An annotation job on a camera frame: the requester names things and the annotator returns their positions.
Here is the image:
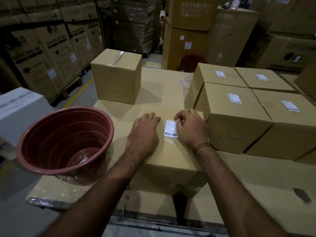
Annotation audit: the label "person's left hand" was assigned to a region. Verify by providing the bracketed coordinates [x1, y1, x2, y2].
[125, 112, 161, 159]

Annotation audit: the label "person's right hand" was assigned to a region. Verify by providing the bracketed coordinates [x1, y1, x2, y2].
[174, 109, 209, 149]

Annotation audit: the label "white barcode label sticker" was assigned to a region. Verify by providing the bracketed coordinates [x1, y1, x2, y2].
[164, 119, 179, 139]

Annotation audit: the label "plain brown cardboard box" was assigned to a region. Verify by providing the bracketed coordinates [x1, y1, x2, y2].
[112, 103, 208, 196]

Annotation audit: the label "person's right forearm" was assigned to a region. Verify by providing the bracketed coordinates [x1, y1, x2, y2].
[195, 145, 290, 237]

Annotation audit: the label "person's left forearm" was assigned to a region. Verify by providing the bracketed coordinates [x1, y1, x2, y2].
[39, 147, 159, 237]

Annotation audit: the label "clear plastic wrapper scrap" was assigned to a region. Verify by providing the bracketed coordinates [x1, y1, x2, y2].
[178, 76, 193, 87]

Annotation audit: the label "labelled brown cardboard box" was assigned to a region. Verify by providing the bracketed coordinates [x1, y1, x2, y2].
[192, 63, 249, 109]
[244, 89, 316, 161]
[194, 82, 273, 154]
[234, 67, 299, 94]

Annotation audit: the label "taped tall cardboard box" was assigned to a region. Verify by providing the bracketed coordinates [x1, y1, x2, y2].
[90, 48, 143, 105]

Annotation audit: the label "red plastic chair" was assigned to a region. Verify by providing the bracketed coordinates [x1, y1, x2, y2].
[179, 53, 208, 72]

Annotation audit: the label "tall stacked brown cartons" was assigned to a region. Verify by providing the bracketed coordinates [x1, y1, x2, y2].
[162, 0, 221, 71]

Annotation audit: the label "reddish brown plastic tub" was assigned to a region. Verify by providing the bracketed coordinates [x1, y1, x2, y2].
[16, 106, 115, 186]

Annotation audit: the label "plastic wrapped pallet stack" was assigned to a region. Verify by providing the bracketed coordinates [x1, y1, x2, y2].
[112, 0, 162, 55]

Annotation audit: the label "large plain brown carton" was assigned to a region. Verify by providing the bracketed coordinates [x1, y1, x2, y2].
[207, 7, 261, 68]

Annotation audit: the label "large flat cardboard carton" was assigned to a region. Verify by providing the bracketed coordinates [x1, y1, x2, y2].
[25, 66, 316, 237]

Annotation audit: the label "stack of printed appliance cartons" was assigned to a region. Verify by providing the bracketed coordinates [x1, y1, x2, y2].
[0, 0, 107, 104]

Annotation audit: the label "partly seen brown box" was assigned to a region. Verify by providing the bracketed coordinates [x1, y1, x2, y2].
[294, 60, 316, 101]

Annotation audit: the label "white appliance carton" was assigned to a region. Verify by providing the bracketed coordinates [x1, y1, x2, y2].
[0, 87, 54, 161]

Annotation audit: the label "stack of dark printed cartons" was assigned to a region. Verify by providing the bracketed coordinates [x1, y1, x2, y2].
[243, 0, 316, 73]

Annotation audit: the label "gold chain bracelet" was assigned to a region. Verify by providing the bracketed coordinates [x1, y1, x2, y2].
[193, 142, 218, 152]

